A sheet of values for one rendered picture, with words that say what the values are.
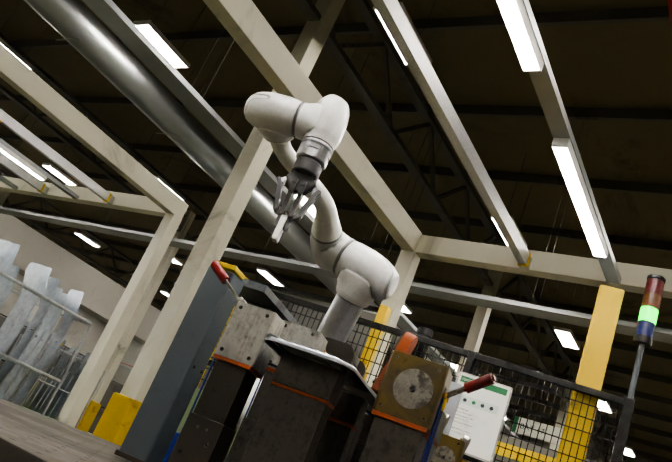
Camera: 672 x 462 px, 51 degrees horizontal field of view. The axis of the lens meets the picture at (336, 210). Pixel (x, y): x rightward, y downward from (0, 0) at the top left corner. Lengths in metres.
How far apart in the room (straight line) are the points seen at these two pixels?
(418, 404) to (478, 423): 1.67
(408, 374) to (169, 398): 0.53
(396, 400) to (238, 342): 0.34
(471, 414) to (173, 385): 1.64
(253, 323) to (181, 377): 0.23
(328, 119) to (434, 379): 0.86
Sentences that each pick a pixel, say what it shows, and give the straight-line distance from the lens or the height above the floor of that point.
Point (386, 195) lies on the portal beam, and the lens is 6.45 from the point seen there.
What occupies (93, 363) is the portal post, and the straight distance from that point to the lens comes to 8.85.
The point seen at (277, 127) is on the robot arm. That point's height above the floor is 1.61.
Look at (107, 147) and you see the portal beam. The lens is 8.45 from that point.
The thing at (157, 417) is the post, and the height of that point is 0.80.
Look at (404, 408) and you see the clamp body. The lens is 1.31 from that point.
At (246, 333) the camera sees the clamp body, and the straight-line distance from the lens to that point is 1.43.
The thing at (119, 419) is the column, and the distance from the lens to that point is 9.64.
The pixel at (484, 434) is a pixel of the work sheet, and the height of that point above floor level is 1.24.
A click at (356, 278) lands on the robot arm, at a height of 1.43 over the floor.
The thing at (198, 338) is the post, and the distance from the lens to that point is 1.59.
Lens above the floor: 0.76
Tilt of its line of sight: 22 degrees up
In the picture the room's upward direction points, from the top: 23 degrees clockwise
